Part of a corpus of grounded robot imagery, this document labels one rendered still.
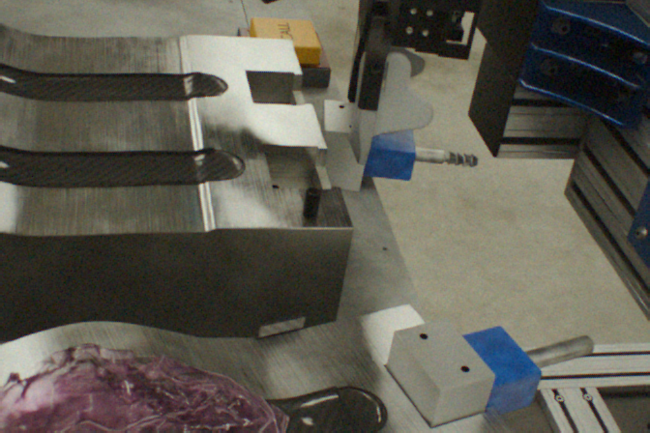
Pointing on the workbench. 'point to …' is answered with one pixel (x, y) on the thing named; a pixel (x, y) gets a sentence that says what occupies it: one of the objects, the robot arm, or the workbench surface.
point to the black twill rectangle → (280, 326)
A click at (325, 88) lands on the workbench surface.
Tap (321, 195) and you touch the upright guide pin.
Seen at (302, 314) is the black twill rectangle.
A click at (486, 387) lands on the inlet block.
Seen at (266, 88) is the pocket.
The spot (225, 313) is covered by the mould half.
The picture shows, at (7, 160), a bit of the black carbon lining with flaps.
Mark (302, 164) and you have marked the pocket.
